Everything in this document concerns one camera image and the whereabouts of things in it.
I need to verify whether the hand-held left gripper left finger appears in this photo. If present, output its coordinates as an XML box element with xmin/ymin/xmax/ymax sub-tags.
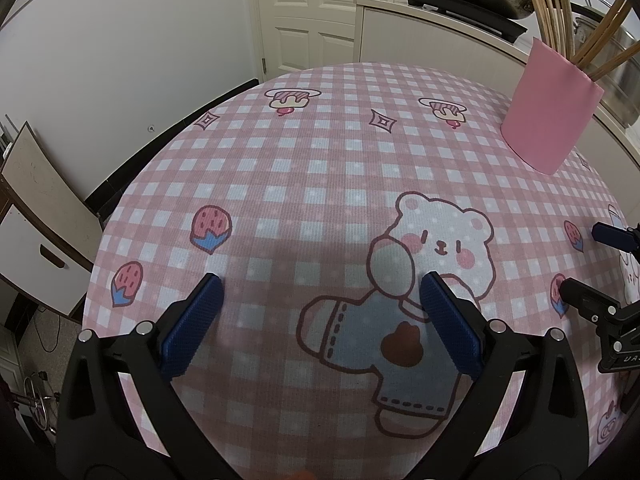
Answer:
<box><xmin>56</xmin><ymin>272</ymin><xmax>224</xmax><ymax>480</ymax></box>

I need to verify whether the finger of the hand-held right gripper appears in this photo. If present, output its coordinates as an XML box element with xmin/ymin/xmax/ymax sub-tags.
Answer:
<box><xmin>557</xmin><ymin>277</ymin><xmax>640</xmax><ymax>323</ymax></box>
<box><xmin>591</xmin><ymin>222</ymin><xmax>640</xmax><ymax>257</ymax></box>

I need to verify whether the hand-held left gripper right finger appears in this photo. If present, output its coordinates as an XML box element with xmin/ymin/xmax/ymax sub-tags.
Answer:
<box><xmin>421</xmin><ymin>271</ymin><xmax>591</xmax><ymax>480</ymax></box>

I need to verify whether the pink paper cup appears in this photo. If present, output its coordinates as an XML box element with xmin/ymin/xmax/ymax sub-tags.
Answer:
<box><xmin>501</xmin><ymin>37</ymin><xmax>604</xmax><ymax>176</ymax></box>

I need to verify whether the bunch of wooden chopsticks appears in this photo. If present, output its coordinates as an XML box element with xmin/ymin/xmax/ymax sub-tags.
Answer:
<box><xmin>517</xmin><ymin>0</ymin><xmax>640</xmax><ymax>82</ymax></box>

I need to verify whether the pink checked cartoon tablecloth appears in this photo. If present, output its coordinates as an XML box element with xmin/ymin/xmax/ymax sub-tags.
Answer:
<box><xmin>82</xmin><ymin>62</ymin><xmax>640</xmax><ymax>480</ymax></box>

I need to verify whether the white wood-trimmed drawer cabinet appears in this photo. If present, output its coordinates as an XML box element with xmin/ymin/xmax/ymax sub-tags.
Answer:
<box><xmin>0</xmin><ymin>121</ymin><xmax>103</xmax><ymax>318</ymax></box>

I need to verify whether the stainless steel steamer pot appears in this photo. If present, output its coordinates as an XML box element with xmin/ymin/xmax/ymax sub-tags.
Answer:
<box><xmin>572</xmin><ymin>0</ymin><xmax>640</xmax><ymax>128</ymax></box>

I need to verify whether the black induction cooker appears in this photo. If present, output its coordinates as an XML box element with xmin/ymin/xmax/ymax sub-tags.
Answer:
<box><xmin>398</xmin><ymin>0</ymin><xmax>531</xmax><ymax>43</ymax></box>

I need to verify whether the white counter cabinet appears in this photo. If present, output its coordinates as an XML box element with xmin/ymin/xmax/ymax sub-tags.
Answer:
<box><xmin>354</xmin><ymin>0</ymin><xmax>640</xmax><ymax>161</ymax></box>

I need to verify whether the cream panel door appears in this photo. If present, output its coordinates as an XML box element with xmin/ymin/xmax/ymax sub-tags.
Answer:
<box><xmin>247</xmin><ymin>0</ymin><xmax>401</xmax><ymax>83</ymax></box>

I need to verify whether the black floor cable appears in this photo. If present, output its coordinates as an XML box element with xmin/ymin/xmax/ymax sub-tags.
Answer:
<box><xmin>35</xmin><ymin>305</ymin><xmax>61</xmax><ymax>353</ymax></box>

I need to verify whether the chrome metal frame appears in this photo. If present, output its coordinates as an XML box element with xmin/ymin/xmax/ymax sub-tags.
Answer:
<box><xmin>10</xmin><ymin>370</ymin><xmax>61</xmax><ymax>436</ymax></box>

